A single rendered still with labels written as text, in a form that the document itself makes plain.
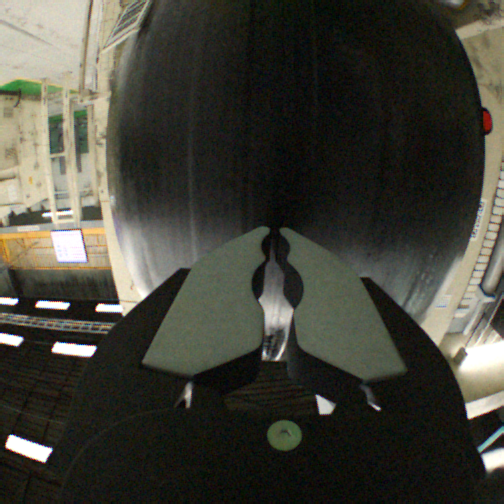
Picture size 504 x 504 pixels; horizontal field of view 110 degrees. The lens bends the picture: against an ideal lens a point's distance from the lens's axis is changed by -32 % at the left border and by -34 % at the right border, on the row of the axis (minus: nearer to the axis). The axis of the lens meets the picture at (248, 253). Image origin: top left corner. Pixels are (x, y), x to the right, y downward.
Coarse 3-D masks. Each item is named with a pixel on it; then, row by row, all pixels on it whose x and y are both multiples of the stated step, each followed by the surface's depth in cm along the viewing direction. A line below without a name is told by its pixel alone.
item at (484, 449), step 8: (496, 432) 30; (488, 440) 32; (496, 440) 29; (480, 448) 33; (488, 448) 31; (496, 448) 28; (488, 456) 29; (496, 456) 27; (488, 464) 28; (496, 464) 26; (488, 472) 27; (496, 472) 24; (480, 480) 28; (488, 480) 25; (496, 480) 23; (480, 488) 26; (488, 488) 24; (496, 488) 22; (480, 496) 25; (488, 496) 22; (496, 496) 20
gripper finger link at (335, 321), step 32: (288, 256) 9; (320, 256) 9; (288, 288) 9; (320, 288) 8; (352, 288) 8; (320, 320) 7; (352, 320) 7; (288, 352) 7; (320, 352) 6; (352, 352) 6; (384, 352) 6; (320, 384) 6; (352, 384) 5
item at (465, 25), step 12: (432, 0) 19; (468, 0) 12; (480, 0) 11; (492, 0) 9; (444, 12) 18; (456, 12) 16; (468, 12) 14; (480, 12) 12; (492, 12) 10; (456, 24) 17; (468, 24) 15; (480, 24) 13; (492, 24) 12; (468, 36) 17
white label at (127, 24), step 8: (136, 0) 12; (144, 0) 12; (152, 0) 11; (128, 8) 12; (136, 8) 12; (144, 8) 11; (120, 16) 13; (128, 16) 12; (136, 16) 11; (144, 16) 11; (120, 24) 12; (128, 24) 12; (136, 24) 11; (112, 32) 13; (120, 32) 12; (128, 32) 11; (112, 40) 12; (120, 40) 12; (104, 48) 12
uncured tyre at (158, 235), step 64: (192, 0) 10; (256, 0) 10; (320, 0) 10; (384, 0) 10; (128, 64) 12; (192, 64) 11; (256, 64) 10; (320, 64) 10; (384, 64) 10; (448, 64) 10; (128, 128) 12; (192, 128) 11; (256, 128) 11; (320, 128) 11; (384, 128) 11; (448, 128) 10; (128, 192) 14; (192, 192) 13; (256, 192) 12; (320, 192) 12; (384, 192) 12; (448, 192) 12; (128, 256) 18; (192, 256) 14; (384, 256) 14; (448, 256) 14
